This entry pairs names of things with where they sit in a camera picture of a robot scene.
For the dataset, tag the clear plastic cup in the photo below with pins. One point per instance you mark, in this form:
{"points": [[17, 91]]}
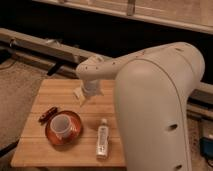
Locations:
{"points": [[61, 126]]}

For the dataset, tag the clear plastic bottle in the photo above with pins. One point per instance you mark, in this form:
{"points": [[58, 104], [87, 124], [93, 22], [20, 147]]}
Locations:
{"points": [[102, 139]]}

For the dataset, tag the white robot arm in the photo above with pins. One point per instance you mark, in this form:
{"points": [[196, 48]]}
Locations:
{"points": [[151, 90]]}

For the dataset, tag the blue object at right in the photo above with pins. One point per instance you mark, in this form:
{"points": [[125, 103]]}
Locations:
{"points": [[206, 147]]}

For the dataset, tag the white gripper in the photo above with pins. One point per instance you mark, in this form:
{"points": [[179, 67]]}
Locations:
{"points": [[90, 88]]}

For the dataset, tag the dark red pepper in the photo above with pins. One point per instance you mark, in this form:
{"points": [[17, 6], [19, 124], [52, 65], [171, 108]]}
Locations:
{"points": [[46, 115]]}

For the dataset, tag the orange round plate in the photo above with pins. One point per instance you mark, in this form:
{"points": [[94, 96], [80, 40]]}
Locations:
{"points": [[74, 133]]}

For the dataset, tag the grey metal rail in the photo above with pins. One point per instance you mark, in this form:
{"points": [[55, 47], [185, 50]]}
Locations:
{"points": [[202, 99]]}

